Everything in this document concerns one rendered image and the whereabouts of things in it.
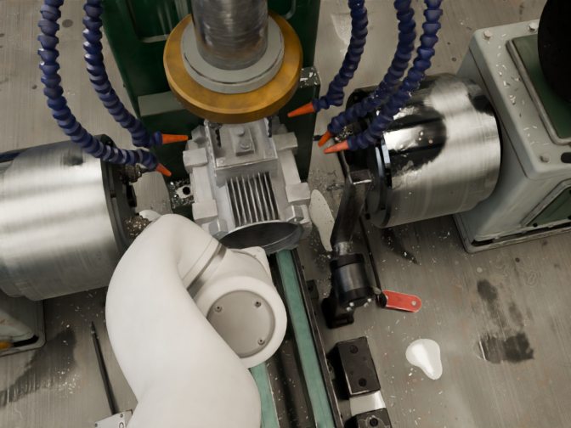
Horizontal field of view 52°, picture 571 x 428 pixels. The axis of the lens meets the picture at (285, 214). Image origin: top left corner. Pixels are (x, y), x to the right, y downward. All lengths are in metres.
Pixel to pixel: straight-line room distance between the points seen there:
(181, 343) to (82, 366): 0.78
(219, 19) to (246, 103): 0.12
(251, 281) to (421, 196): 0.51
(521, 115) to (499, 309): 0.43
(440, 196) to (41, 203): 0.62
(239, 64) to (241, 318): 0.34
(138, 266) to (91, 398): 0.73
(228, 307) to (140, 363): 0.09
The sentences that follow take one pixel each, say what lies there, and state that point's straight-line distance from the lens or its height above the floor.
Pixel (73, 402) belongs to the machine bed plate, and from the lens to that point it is 1.20.
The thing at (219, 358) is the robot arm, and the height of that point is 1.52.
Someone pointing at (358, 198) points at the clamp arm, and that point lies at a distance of 0.82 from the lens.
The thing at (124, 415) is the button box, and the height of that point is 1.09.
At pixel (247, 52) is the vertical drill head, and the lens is 0.71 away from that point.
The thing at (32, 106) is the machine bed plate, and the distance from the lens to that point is 1.48.
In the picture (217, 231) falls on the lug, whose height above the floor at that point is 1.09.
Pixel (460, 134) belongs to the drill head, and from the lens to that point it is 0.97.
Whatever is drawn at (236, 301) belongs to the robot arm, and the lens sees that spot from 0.50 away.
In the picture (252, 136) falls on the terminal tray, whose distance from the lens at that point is 0.96.
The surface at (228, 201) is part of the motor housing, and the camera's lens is 0.93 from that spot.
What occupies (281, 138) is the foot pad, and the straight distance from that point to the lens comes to 1.01.
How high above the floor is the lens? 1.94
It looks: 66 degrees down
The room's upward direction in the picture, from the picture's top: 4 degrees clockwise
